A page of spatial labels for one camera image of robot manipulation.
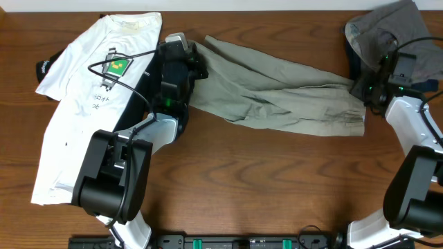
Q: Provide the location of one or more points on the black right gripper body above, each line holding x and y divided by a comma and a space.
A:
365, 87

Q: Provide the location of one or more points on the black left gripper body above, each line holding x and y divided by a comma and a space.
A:
195, 73

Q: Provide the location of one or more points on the olive green shorts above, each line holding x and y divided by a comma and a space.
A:
250, 88

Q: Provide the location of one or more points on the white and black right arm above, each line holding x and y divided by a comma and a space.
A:
411, 212

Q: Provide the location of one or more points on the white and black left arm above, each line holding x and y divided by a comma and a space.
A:
113, 177

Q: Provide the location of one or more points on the black garment under t-shirt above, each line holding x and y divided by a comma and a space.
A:
139, 101

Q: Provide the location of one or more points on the grey shorts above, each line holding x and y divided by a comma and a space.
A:
374, 35

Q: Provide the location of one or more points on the navy blue garment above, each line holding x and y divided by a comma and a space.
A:
356, 66

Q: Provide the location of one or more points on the white graphic t-shirt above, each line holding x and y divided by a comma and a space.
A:
92, 80

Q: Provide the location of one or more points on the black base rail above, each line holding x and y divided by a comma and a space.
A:
309, 239

